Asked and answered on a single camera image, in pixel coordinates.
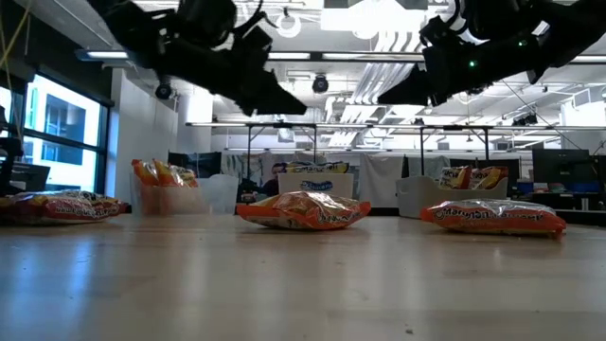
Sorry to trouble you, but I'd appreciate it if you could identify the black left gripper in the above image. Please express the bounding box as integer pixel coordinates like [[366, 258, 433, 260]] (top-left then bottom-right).
[[163, 27, 308, 117]]

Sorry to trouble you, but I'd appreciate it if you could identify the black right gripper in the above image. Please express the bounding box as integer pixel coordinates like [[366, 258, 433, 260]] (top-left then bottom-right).
[[377, 35, 541, 107]]

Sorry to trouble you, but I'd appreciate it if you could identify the blue Maruchan noodle pack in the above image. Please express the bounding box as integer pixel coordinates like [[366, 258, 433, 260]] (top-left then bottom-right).
[[286, 160, 350, 192]]

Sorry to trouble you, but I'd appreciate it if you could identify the red orange Maruchan noodle pack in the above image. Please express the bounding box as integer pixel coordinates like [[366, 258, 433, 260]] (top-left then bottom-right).
[[0, 188, 133, 227]]

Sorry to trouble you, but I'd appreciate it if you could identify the white hanging cloth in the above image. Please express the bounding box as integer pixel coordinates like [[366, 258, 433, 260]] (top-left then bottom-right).
[[222, 152, 285, 181], [358, 153, 403, 208]]

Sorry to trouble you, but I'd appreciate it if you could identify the person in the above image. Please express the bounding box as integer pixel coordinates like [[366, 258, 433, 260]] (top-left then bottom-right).
[[262, 162, 288, 198]]

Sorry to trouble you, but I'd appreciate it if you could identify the grey hanging cloth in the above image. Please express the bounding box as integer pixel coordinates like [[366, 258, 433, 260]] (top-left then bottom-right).
[[406, 155, 451, 179]]

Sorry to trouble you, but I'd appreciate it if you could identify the round white pendant lamp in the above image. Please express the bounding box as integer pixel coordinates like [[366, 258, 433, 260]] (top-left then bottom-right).
[[276, 7, 302, 39]]

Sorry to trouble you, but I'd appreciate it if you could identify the grey plastic bin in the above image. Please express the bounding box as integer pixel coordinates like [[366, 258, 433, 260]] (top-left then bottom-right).
[[395, 175, 510, 220]]

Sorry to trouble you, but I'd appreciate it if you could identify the clear plastic bin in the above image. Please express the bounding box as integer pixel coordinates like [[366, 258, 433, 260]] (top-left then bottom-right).
[[130, 170, 241, 218]]

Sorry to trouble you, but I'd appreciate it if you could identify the white plastic bin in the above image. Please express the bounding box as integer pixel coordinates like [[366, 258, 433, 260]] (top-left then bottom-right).
[[277, 171, 355, 217]]

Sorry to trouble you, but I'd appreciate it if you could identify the black ceiling spotlight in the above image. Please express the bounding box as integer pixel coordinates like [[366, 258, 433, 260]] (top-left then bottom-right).
[[510, 112, 539, 127]]

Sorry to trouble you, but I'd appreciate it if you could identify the ceiling light strip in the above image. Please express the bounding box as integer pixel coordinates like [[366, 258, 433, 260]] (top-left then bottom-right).
[[75, 48, 313, 63]]

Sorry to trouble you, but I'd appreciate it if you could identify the dark background desk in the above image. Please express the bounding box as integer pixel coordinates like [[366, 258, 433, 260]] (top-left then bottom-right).
[[520, 182, 606, 224]]

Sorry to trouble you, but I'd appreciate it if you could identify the large glass window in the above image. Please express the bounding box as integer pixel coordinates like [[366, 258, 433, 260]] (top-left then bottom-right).
[[0, 70, 111, 193]]

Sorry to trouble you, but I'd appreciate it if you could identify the black metal rack frame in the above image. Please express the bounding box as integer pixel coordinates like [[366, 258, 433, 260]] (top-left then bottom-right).
[[186, 121, 606, 181]]

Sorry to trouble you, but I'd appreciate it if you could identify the black aluminium table frame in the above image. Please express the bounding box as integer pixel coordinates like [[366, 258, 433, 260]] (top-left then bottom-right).
[[352, 206, 399, 218]]

